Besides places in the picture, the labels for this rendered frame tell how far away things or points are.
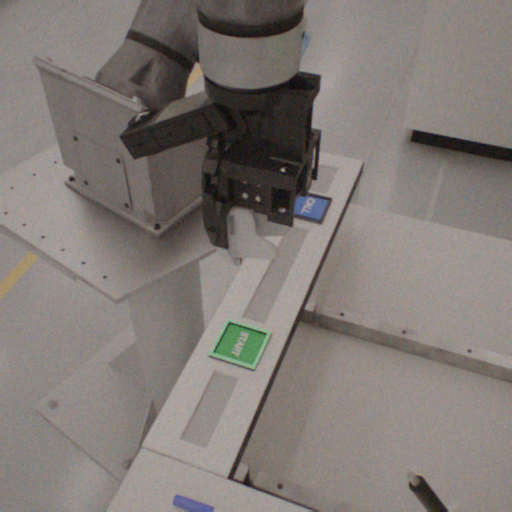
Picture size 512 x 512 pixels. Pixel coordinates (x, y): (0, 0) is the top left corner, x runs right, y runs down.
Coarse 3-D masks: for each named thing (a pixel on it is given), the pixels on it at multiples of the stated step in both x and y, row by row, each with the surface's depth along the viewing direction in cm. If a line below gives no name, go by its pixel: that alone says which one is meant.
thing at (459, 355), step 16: (320, 320) 91; (336, 320) 89; (352, 320) 89; (368, 320) 89; (352, 336) 90; (368, 336) 89; (384, 336) 88; (400, 336) 87; (416, 336) 87; (432, 336) 87; (416, 352) 88; (432, 352) 86; (448, 352) 85; (464, 352) 85; (480, 352) 85; (464, 368) 86; (480, 368) 85; (496, 368) 84
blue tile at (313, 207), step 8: (296, 200) 90; (304, 200) 90; (312, 200) 90; (320, 200) 90; (296, 208) 89; (304, 208) 89; (312, 208) 89; (320, 208) 89; (312, 216) 87; (320, 216) 87
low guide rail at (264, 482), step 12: (264, 480) 72; (276, 480) 72; (264, 492) 72; (276, 492) 71; (288, 492) 71; (300, 492) 71; (312, 492) 71; (300, 504) 70; (312, 504) 70; (324, 504) 70; (336, 504) 70; (348, 504) 70
